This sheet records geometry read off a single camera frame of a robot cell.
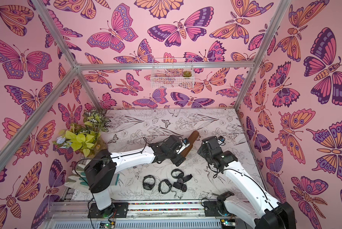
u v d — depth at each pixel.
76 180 0.85
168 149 0.66
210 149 0.61
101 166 0.52
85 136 0.75
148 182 0.83
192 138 0.94
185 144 0.75
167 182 0.81
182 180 0.81
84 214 0.73
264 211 0.39
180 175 0.83
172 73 0.95
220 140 0.73
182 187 0.79
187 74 0.92
